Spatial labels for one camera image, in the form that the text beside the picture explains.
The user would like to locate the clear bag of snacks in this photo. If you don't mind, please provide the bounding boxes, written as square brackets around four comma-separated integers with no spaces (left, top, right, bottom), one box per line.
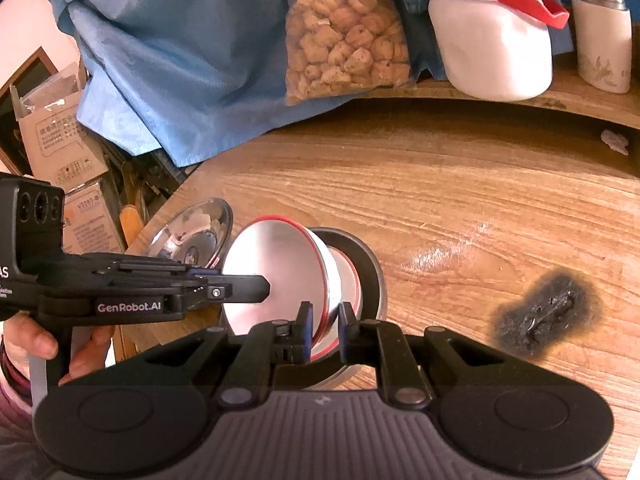
[260,0,417,107]

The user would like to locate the blue cloth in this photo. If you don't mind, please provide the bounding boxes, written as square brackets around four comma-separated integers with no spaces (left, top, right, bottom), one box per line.
[39,0,451,167]

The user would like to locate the person's left forearm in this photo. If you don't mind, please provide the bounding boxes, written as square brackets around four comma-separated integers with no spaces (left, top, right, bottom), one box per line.
[0,345,51,466]

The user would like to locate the white thermos flask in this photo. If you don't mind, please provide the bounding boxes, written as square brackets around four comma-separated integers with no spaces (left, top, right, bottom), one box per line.
[570,0,634,95]

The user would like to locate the person's left hand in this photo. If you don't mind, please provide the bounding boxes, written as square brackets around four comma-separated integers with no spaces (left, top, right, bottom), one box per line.
[2,317,116,386]

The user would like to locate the small cardboard box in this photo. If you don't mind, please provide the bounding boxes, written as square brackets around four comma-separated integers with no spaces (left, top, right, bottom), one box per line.
[61,180,127,257]

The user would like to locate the shiny steel bowl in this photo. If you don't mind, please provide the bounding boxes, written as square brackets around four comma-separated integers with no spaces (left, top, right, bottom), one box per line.
[147,199,234,270]

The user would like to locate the large cardboard box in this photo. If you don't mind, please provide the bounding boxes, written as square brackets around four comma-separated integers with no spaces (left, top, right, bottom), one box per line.
[10,72,110,190]

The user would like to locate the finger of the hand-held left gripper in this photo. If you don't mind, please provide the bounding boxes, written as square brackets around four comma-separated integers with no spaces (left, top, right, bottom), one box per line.
[91,255,223,282]
[170,274,272,307]

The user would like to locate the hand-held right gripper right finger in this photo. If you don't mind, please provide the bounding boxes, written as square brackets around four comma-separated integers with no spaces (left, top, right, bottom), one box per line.
[337,302,506,407]

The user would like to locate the white paper scrap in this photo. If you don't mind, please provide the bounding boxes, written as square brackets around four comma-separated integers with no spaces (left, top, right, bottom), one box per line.
[600,129,630,156]

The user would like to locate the white jar with red handle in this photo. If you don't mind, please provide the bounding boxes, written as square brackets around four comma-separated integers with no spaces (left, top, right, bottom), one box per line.
[414,0,571,102]

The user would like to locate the wooden stick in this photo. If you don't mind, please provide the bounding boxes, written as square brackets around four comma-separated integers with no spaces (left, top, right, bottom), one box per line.
[119,205,147,243]

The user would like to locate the black rimmed steel bowl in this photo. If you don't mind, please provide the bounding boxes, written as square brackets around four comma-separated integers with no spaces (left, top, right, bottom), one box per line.
[310,226,387,392]

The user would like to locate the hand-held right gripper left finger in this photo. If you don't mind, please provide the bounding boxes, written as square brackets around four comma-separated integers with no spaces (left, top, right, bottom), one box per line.
[130,302,316,407]

